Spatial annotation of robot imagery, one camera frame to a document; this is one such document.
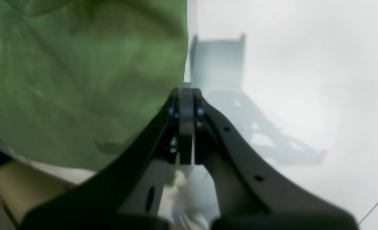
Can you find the green t-shirt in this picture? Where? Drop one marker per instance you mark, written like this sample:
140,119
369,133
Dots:
79,79

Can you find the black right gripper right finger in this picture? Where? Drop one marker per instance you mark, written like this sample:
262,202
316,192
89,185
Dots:
251,194

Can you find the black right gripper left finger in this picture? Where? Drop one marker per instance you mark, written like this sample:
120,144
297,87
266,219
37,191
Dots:
126,194

